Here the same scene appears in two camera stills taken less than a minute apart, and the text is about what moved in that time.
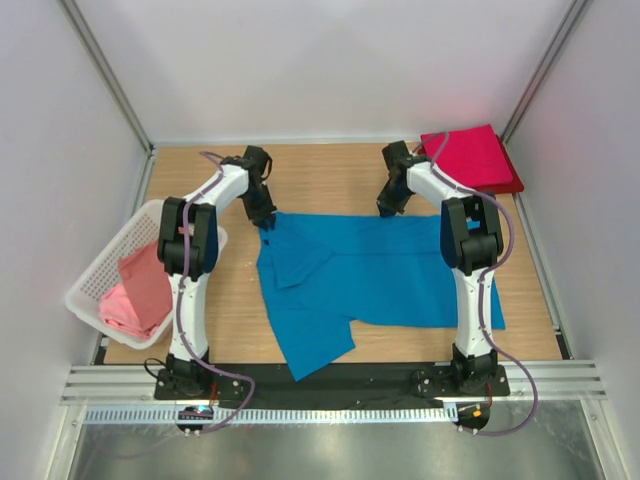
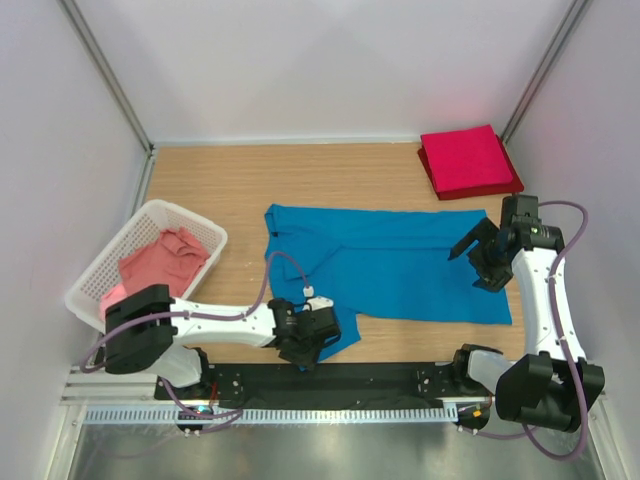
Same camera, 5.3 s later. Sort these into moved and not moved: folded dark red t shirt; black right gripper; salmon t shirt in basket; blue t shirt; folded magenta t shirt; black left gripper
Moved: black left gripper; black right gripper
Not moved: salmon t shirt in basket; folded magenta t shirt; folded dark red t shirt; blue t shirt
